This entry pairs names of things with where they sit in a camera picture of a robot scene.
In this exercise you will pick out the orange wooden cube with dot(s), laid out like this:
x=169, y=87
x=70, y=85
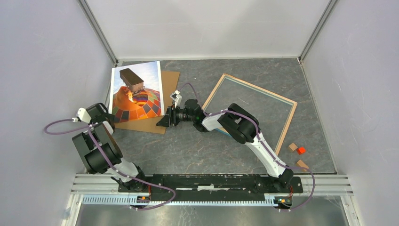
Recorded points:
x=301, y=150

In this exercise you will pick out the left corner aluminium profile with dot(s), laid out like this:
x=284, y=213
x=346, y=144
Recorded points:
x=97, y=30

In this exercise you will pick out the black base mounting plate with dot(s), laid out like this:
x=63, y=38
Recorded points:
x=211, y=187

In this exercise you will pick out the toothed cable duct strip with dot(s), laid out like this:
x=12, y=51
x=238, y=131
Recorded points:
x=107, y=199

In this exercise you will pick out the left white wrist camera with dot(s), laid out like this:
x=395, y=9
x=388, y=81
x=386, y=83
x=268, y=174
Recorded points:
x=83, y=115

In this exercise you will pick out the tan wooden cube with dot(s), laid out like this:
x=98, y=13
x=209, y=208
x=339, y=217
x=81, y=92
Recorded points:
x=292, y=147

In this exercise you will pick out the right corner aluminium profile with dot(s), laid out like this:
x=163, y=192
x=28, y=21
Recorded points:
x=317, y=30

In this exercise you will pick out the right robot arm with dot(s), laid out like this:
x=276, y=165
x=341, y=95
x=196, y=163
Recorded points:
x=240, y=125

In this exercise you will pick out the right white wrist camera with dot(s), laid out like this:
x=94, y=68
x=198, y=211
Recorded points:
x=176, y=98

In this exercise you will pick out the hot air balloon photo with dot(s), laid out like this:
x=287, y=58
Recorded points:
x=136, y=92

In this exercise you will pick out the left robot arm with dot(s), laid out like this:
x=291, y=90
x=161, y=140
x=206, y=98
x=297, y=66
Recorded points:
x=99, y=152

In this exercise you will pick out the corner aluminium profile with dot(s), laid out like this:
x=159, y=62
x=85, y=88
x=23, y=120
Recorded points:
x=97, y=30
x=317, y=30

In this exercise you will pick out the aluminium rail frame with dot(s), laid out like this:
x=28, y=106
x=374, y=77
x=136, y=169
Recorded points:
x=326, y=185

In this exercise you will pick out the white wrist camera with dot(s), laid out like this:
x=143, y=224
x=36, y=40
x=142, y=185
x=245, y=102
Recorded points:
x=176, y=98
x=83, y=115

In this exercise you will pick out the wooden picture frame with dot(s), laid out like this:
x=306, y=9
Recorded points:
x=274, y=112

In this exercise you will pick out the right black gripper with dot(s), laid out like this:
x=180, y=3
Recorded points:
x=170, y=118

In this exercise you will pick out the brown cardboard backing board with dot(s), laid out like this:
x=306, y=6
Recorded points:
x=169, y=85

